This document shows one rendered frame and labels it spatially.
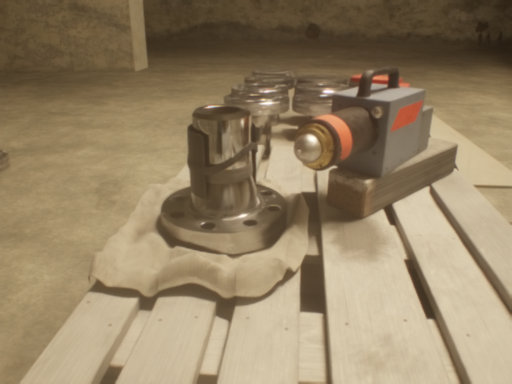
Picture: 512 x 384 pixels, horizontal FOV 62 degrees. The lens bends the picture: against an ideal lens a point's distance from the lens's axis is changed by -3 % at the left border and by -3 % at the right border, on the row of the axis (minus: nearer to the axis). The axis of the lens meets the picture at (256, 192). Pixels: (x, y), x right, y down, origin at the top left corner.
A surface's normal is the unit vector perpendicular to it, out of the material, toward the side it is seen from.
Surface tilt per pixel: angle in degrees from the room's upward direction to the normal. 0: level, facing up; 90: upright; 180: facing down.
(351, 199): 90
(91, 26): 90
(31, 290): 0
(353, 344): 0
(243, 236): 90
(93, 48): 90
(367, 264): 0
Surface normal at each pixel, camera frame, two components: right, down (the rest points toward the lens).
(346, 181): -0.74, 0.26
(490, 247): 0.00, -0.92
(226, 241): 0.13, 0.38
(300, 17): -0.10, 0.39
